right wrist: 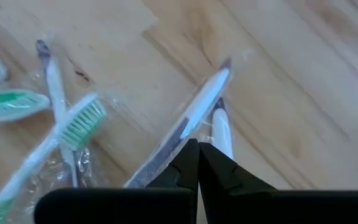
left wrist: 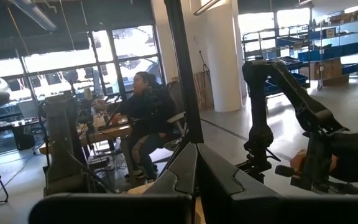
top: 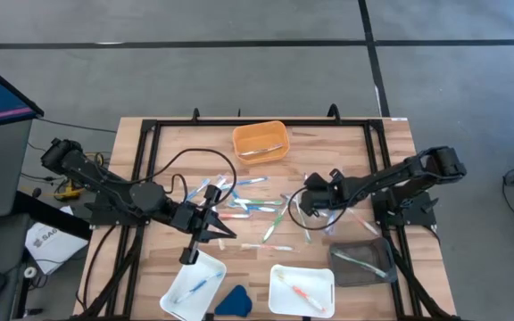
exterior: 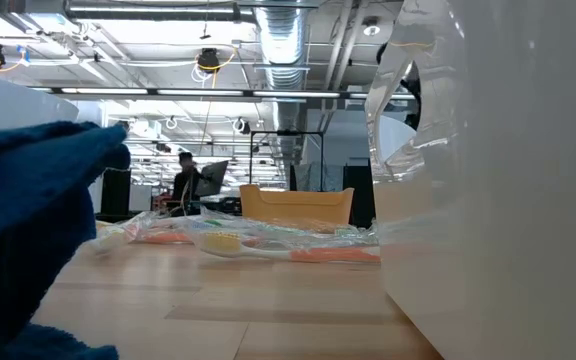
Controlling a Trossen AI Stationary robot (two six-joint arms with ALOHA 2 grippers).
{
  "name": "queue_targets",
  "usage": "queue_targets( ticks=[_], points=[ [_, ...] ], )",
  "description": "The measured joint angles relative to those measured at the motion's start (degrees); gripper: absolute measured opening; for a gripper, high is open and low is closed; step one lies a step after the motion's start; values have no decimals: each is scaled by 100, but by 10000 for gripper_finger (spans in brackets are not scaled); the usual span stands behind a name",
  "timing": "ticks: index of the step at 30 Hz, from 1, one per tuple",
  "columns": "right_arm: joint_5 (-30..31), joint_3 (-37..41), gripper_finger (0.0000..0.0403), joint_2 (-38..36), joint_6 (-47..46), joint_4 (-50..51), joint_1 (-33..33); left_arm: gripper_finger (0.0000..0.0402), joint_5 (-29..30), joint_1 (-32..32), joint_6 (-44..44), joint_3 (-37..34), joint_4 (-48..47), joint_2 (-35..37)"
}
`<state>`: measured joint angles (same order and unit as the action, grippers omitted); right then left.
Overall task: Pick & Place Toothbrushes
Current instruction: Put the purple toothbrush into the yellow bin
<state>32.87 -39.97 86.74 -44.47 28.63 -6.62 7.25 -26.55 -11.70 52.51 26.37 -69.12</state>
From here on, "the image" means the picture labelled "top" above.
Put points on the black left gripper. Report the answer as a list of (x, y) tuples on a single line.
[(185, 216)]

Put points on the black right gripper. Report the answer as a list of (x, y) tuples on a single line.
[(326, 198)]

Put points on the white plastic bin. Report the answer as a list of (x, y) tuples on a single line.
[(315, 276), (203, 267)]

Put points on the orange plastic bin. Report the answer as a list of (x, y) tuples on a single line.
[(257, 134)]

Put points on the green toothbrush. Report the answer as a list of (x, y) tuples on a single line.
[(277, 220), (359, 264), (304, 225), (261, 202)]

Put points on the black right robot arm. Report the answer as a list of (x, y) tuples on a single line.
[(395, 174)]

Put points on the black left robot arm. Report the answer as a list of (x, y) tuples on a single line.
[(105, 180)]

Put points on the blue folded cloth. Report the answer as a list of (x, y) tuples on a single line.
[(234, 303)]

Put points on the dark grey mesh bin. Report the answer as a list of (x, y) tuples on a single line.
[(373, 249)]

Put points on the white printed paper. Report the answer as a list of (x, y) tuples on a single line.
[(54, 245)]

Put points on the white tape roll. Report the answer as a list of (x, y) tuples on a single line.
[(29, 271)]

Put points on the black desk frame bar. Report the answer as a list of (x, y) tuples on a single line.
[(52, 218)]

